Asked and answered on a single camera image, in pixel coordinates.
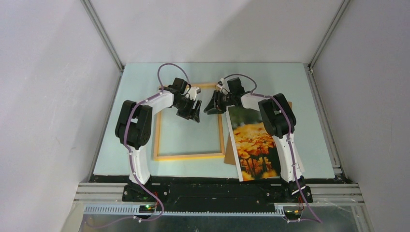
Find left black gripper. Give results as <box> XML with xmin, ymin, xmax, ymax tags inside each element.
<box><xmin>174</xmin><ymin>96</ymin><xmax>202</xmax><ymax>123</ymax></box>

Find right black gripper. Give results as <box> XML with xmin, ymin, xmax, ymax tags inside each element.
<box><xmin>204</xmin><ymin>89</ymin><xmax>235</xmax><ymax>115</ymax></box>

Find brown cardboard backing board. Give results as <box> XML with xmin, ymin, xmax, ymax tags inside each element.
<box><xmin>224</xmin><ymin>106</ymin><xmax>280</xmax><ymax>169</ymax></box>

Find yellow wooden picture frame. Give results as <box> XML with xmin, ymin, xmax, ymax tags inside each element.
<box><xmin>152</xmin><ymin>83</ymin><xmax>225</xmax><ymax>161</ymax></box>

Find orange flower photo print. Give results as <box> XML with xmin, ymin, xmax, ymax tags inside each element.
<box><xmin>226</xmin><ymin>106</ymin><xmax>281</xmax><ymax>182</ymax></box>

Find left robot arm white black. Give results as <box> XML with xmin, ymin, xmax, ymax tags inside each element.
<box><xmin>115</xmin><ymin>78</ymin><xmax>202</xmax><ymax>201</ymax></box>

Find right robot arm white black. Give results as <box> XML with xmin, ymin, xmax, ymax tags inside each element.
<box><xmin>204</xmin><ymin>76</ymin><xmax>306</xmax><ymax>202</ymax></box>

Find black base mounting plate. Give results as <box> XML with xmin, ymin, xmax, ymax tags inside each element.
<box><xmin>89</xmin><ymin>174</ymin><xmax>348</xmax><ymax>214</ymax></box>

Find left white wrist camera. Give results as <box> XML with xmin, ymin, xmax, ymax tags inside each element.
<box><xmin>185</xmin><ymin>87</ymin><xmax>201</xmax><ymax>101</ymax></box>

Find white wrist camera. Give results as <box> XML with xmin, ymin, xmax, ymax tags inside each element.
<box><xmin>216</xmin><ymin>79</ymin><xmax>227</xmax><ymax>91</ymax></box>
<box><xmin>185</xmin><ymin>87</ymin><xmax>201</xmax><ymax>101</ymax></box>

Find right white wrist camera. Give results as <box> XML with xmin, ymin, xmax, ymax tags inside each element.
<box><xmin>216</xmin><ymin>79</ymin><xmax>227</xmax><ymax>91</ymax></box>

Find aluminium extrusion rail front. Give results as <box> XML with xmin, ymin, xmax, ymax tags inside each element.
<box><xmin>73</xmin><ymin>183</ymin><xmax>365</xmax><ymax>217</ymax></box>

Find left aluminium corner post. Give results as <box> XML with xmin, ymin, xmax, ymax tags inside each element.
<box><xmin>80</xmin><ymin>0</ymin><xmax>125</xmax><ymax>73</ymax></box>

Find aluminium corner post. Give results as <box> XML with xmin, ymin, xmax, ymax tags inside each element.
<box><xmin>308</xmin><ymin>0</ymin><xmax>351</xmax><ymax>73</ymax></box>
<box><xmin>80</xmin><ymin>0</ymin><xmax>125</xmax><ymax>73</ymax></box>

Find right aluminium corner post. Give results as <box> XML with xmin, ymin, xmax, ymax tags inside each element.
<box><xmin>308</xmin><ymin>0</ymin><xmax>351</xmax><ymax>73</ymax></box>

